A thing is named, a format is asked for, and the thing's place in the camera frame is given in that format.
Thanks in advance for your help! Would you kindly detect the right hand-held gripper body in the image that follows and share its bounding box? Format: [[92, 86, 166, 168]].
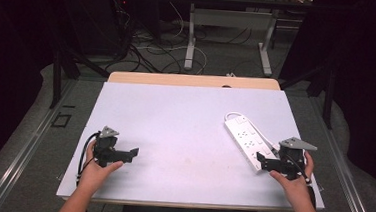
[[275, 135, 319, 183]]

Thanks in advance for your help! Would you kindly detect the person's left hand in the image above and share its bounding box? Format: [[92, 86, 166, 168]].
[[77, 139, 126, 198]]

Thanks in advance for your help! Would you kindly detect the wooden table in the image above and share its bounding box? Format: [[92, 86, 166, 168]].
[[106, 66, 282, 95]]

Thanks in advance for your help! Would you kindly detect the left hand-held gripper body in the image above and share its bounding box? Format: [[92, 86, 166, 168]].
[[92, 125, 122, 169]]

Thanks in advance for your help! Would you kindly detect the white desk frame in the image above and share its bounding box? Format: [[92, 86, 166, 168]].
[[163, 0, 316, 80]]

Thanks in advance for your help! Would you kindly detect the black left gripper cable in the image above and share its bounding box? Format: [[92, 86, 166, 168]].
[[75, 131, 102, 188]]

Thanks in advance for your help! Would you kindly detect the white power strip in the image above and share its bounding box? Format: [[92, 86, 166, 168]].
[[221, 114, 283, 175]]

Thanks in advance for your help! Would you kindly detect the white board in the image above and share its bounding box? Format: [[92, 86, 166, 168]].
[[55, 74, 333, 212]]

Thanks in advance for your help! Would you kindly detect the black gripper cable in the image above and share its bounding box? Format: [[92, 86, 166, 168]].
[[284, 152, 315, 187], [75, 131, 102, 188]]

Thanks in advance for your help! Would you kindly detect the bundle of floor cables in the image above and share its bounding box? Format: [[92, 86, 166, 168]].
[[106, 0, 255, 81]]

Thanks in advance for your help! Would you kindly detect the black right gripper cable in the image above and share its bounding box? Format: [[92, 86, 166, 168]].
[[284, 152, 315, 187]]

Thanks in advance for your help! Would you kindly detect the person's right hand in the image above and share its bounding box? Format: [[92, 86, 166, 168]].
[[266, 147, 317, 211]]

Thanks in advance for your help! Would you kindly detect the black metal stand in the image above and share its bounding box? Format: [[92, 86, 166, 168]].
[[47, 39, 113, 113], [275, 56, 339, 131]]

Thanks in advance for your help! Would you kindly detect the aluminium floor rail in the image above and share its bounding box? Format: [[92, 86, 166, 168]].
[[0, 74, 79, 212], [302, 96, 376, 212]]

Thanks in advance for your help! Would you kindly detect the dark computer tower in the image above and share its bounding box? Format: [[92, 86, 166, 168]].
[[58, 0, 132, 60]]

